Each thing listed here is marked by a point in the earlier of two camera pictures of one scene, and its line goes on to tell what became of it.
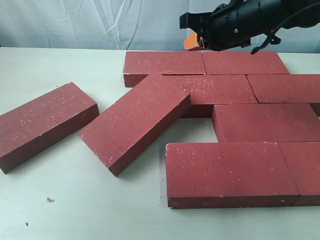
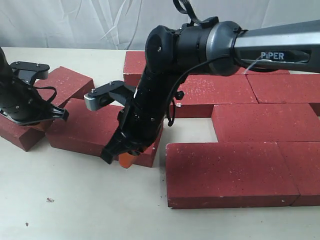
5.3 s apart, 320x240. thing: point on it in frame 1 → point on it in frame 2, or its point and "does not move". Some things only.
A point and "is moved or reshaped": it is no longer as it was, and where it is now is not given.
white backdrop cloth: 127,25 does not move
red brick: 201,175 does not move
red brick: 29,127 → 69,85
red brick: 303,160 does not move
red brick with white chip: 206,90 does not move
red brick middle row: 245,123 does not move
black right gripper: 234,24 → 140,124
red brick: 127,130 is moved or reshaped
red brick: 285,88 does not move
